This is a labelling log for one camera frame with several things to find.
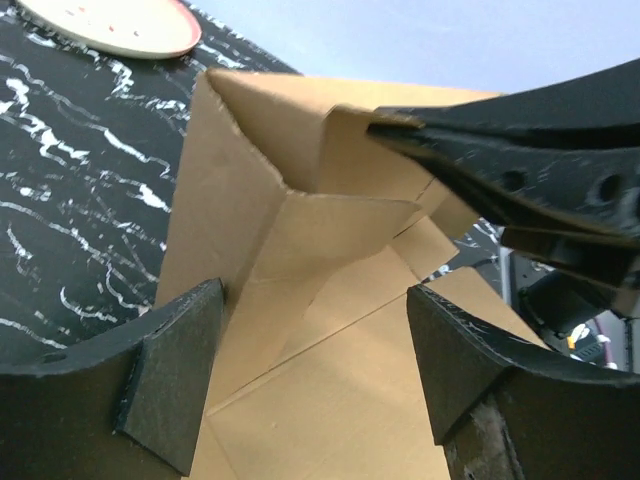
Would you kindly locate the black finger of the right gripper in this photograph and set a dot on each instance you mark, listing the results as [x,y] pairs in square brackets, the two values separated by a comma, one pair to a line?
[560,156]
[607,259]

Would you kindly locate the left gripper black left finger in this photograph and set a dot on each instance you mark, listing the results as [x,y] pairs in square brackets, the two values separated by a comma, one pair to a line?
[125,404]

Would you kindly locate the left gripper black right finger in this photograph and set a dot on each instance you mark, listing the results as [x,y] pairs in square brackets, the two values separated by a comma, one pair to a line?
[504,408]

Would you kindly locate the brown cardboard box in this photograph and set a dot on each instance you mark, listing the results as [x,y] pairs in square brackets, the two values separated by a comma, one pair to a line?
[316,233]

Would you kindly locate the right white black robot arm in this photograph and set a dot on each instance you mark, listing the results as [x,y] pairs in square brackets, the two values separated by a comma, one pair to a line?
[555,304]

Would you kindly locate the pink cream round plate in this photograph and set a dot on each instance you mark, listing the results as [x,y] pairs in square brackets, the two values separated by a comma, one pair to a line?
[150,30]

